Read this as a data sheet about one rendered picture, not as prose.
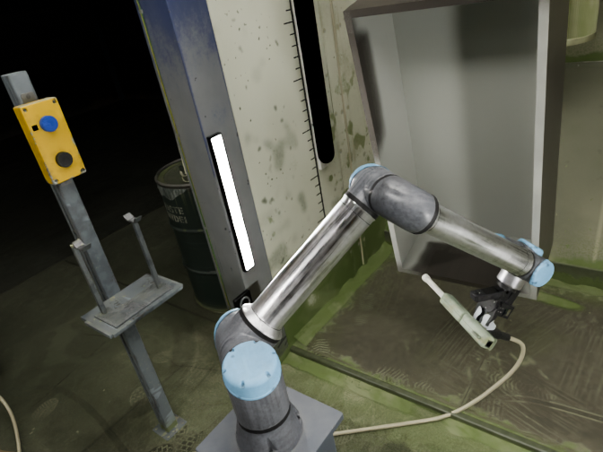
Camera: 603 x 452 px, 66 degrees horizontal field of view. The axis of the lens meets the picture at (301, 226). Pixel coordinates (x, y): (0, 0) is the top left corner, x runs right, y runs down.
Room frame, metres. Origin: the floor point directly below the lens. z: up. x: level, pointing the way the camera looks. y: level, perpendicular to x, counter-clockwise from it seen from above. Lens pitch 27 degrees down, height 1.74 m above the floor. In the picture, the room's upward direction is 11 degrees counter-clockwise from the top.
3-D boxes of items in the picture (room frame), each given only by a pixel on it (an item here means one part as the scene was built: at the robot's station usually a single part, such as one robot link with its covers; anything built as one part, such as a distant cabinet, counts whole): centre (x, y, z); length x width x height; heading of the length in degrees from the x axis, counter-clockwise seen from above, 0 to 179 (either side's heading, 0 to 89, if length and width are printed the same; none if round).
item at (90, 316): (1.48, 0.68, 0.78); 0.31 x 0.23 x 0.01; 138
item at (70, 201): (1.57, 0.79, 0.82); 0.06 x 0.06 x 1.64; 48
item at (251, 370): (0.92, 0.20, 0.83); 0.17 x 0.15 x 0.18; 14
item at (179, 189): (2.65, 0.51, 0.44); 0.59 x 0.58 x 0.89; 29
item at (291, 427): (0.91, 0.20, 0.69); 0.19 x 0.19 x 0.10
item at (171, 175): (2.66, 0.52, 0.86); 0.54 x 0.54 x 0.01
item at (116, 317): (1.46, 0.67, 0.95); 0.26 x 0.15 x 0.32; 138
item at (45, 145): (1.53, 0.75, 1.42); 0.12 x 0.06 x 0.26; 138
